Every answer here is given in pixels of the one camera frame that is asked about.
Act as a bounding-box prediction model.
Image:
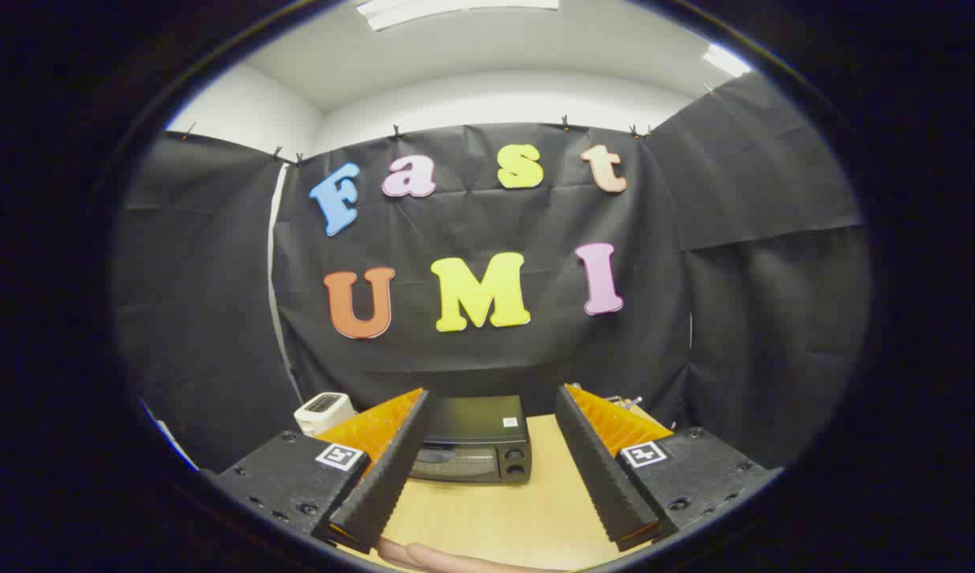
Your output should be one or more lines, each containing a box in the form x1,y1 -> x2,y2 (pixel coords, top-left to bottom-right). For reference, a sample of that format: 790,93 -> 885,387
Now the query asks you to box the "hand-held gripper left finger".
213,388 -> 433,555

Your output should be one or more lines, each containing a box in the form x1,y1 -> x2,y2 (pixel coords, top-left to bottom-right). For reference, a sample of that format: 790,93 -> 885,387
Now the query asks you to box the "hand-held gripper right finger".
555,384 -> 784,552

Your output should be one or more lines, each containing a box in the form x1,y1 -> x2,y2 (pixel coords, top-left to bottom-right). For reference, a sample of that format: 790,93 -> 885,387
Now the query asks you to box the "black toaster oven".
410,396 -> 533,485

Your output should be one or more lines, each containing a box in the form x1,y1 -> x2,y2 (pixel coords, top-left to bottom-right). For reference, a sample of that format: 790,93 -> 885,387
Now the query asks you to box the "white pop-up toaster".
294,392 -> 358,439

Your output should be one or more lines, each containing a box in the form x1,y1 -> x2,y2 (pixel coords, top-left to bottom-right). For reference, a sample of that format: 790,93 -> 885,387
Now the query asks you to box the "black backdrop cloth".
113,72 -> 874,474

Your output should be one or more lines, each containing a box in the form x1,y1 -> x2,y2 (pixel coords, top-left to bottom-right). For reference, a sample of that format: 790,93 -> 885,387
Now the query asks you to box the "small ceiling light panel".
702,44 -> 752,79

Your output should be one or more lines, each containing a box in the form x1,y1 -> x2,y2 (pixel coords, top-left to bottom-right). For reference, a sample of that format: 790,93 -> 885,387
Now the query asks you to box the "long ceiling light panel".
356,0 -> 560,32

